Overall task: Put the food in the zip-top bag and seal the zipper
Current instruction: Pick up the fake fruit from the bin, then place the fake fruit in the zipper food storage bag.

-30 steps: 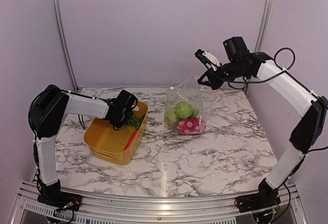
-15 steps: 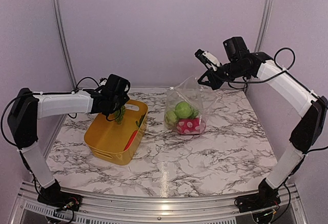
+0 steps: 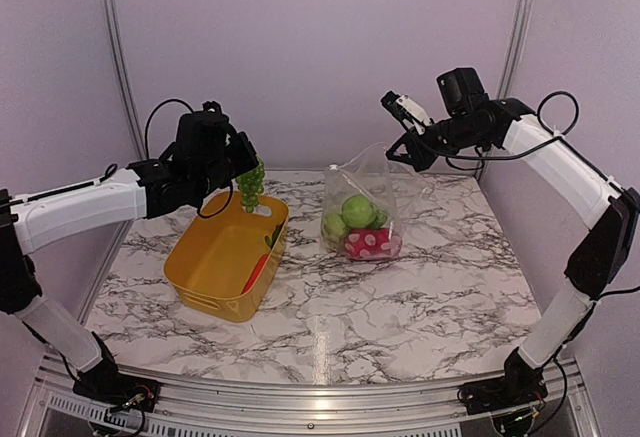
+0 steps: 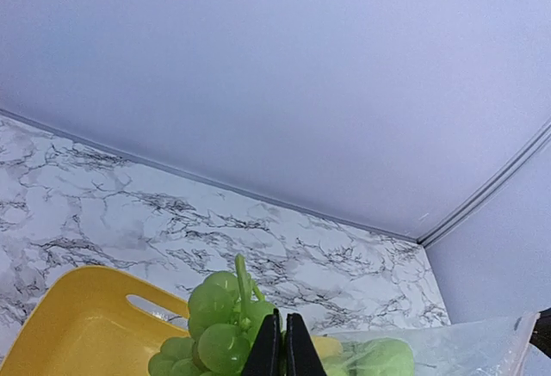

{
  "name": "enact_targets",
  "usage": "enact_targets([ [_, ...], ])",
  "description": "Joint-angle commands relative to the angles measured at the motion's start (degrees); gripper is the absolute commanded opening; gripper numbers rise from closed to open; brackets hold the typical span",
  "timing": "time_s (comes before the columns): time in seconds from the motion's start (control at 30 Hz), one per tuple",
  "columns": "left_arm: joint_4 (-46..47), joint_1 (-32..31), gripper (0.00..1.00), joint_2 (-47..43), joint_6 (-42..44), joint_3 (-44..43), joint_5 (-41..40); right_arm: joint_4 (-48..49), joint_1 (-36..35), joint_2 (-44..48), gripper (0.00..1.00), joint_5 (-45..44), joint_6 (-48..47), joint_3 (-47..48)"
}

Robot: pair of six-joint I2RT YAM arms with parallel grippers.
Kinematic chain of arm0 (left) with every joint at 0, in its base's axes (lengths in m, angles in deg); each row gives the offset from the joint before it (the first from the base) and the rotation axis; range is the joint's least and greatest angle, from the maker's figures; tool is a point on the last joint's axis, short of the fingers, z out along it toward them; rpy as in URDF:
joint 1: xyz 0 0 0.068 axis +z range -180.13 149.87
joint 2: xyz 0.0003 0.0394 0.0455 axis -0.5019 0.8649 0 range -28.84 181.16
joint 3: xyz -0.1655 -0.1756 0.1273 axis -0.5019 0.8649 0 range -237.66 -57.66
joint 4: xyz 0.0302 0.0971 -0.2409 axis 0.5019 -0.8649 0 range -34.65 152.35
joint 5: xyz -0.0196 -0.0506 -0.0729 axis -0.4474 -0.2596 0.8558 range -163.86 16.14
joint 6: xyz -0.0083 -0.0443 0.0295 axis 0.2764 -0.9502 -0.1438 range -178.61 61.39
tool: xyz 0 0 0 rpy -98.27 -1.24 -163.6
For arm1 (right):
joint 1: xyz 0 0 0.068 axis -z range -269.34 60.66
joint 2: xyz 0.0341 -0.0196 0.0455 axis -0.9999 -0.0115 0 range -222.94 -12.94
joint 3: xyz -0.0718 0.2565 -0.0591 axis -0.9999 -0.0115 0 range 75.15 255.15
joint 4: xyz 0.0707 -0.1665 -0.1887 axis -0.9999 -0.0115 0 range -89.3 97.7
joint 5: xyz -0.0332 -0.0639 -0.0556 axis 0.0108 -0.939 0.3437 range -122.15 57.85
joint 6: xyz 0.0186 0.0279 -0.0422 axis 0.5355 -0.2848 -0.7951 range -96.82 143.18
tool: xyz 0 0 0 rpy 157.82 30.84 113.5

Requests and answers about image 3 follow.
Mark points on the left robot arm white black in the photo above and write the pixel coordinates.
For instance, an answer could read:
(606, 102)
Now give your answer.
(33, 221)

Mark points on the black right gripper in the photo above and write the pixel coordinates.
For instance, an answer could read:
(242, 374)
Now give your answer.
(418, 156)

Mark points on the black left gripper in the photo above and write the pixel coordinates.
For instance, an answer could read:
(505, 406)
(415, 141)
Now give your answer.
(248, 159)

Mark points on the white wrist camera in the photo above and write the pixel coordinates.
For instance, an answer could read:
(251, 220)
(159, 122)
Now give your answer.
(406, 110)
(212, 106)

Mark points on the front aluminium rail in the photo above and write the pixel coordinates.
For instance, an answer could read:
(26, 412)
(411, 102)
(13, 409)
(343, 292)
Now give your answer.
(192, 406)

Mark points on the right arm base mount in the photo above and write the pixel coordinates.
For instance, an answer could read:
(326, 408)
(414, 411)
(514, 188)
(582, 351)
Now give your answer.
(489, 395)

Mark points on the green apple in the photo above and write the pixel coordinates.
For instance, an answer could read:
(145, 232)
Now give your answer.
(358, 211)

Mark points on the green grape bunch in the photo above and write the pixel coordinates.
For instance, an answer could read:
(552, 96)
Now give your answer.
(251, 187)

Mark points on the clear zip top bag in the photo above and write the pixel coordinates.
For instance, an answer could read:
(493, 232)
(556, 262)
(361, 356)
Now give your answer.
(392, 187)

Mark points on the red apple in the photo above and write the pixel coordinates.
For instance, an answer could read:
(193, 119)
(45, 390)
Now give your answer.
(390, 242)
(364, 244)

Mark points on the green bitter gourd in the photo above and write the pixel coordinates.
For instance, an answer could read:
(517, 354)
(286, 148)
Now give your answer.
(381, 220)

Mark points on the left aluminium frame post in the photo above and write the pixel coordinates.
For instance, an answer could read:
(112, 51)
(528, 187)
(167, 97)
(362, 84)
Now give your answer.
(122, 77)

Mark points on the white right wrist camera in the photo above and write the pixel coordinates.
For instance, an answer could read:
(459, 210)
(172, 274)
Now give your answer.
(406, 110)

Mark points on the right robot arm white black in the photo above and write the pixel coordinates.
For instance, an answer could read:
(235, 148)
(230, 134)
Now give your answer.
(609, 211)

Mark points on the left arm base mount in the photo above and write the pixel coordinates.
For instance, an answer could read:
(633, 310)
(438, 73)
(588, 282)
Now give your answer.
(119, 390)

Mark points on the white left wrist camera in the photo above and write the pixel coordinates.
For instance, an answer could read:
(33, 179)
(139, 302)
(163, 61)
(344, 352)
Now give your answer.
(212, 106)

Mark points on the yellow plastic basket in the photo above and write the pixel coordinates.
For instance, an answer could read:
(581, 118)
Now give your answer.
(213, 259)

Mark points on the orange carrot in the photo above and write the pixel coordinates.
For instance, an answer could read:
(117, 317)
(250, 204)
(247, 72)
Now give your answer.
(262, 268)

